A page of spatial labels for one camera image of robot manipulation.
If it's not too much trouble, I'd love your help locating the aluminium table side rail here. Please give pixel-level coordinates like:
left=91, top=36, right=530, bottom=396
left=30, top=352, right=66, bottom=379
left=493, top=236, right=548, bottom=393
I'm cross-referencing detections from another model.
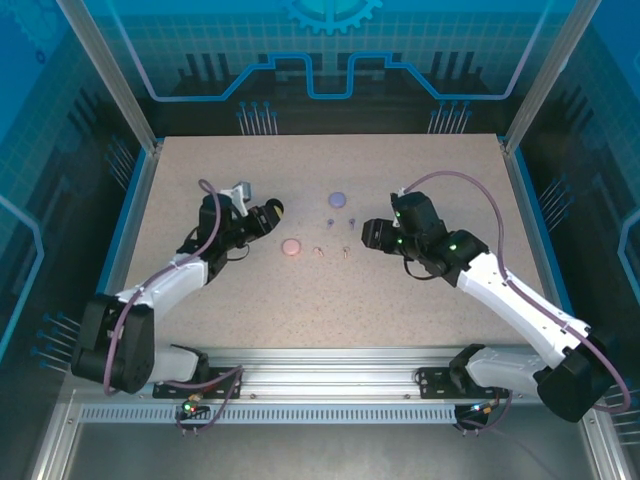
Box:
left=499, top=139, right=591, bottom=364
left=74, top=139, right=166, bottom=364

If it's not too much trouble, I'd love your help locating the aluminium left table side rail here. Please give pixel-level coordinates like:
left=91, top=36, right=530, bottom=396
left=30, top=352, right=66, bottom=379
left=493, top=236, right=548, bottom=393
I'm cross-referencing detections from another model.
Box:
left=74, top=139, right=166, bottom=364

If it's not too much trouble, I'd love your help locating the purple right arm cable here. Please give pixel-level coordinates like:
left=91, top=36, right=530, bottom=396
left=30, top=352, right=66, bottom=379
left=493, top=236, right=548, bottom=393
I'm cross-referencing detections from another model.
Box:
left=404, top=170, right=632, bottom=437

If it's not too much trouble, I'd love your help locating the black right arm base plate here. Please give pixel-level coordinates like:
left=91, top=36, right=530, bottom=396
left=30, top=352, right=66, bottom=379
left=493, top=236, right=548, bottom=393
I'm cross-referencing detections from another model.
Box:
left=417, top=367, right=511, bottom=400

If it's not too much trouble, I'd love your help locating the aluminium frame post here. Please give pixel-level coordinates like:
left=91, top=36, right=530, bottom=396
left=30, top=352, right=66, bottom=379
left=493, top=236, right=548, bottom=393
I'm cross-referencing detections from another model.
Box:
left=502, top=0, right=592, bottom=154
left=55, top=0, right=164, bottom=154

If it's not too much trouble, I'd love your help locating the slotted metal cable duct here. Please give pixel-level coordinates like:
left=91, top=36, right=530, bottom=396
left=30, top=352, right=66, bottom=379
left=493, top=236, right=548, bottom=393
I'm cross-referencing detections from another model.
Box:
left=79, top=404, right=459, bottom=425

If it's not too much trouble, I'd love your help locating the aluminium mounting rail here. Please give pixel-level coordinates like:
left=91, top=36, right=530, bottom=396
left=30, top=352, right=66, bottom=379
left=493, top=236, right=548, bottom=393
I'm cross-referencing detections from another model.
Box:
left=64, top=346, right=604, bottom=401

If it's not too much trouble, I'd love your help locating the aluminium right table side rail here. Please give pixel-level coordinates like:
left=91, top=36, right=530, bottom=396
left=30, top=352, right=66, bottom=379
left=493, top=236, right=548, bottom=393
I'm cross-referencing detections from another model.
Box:
left=499, top=139, right=591, bottom=364

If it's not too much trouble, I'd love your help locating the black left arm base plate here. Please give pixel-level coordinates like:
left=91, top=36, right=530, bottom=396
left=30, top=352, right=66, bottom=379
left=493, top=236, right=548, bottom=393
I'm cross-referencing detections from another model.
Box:
left=152, top=367, right=244, bottom=400

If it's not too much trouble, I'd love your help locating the aluminium right frame post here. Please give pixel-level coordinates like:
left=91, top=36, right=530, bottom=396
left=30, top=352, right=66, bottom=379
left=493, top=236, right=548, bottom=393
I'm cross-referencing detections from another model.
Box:
left=502, top=0, right=592, bottom=154

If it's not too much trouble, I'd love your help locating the aluminium left frame post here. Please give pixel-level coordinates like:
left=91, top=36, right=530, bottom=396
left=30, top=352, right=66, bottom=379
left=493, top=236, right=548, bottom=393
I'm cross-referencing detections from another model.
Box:
left=55, top=0, right=164, bottom=154

